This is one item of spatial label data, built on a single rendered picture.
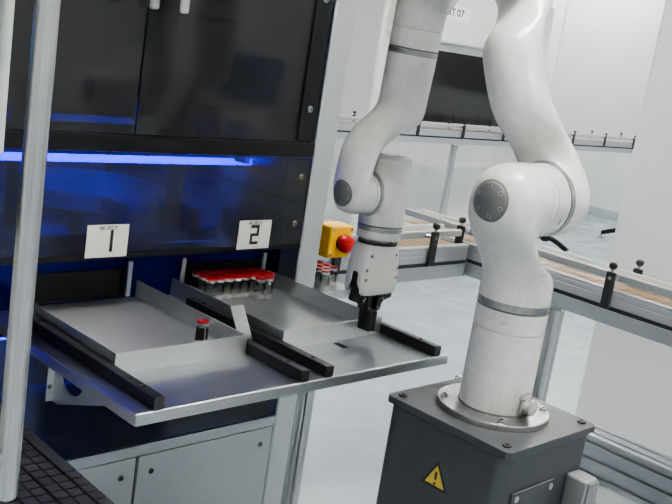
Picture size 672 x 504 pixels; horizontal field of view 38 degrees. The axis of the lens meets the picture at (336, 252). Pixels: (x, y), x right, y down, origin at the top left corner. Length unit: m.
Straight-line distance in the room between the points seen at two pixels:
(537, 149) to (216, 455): 0.96
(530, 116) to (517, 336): 0.35
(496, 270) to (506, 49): 0.35
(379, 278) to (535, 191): 0.42
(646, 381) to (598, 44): 7.92
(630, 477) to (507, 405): 0.98
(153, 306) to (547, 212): 0.78
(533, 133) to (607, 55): 9.18
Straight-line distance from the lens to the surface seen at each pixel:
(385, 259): 1.80
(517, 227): 1.49
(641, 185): 3.12
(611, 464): 2.58
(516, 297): 1.57
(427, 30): 1.73
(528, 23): 1.62
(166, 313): 1.85
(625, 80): 10.64
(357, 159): 1.70
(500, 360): 1.60
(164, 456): 2.02
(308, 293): 2.03
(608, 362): 3.22
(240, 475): 2.18
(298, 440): 2.50
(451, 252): 2.64
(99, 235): 1.75
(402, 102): 1.73
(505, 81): 1.58
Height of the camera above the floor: 1.43
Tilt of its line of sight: 12 degrees down
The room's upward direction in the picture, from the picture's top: 9 degrees clockwise
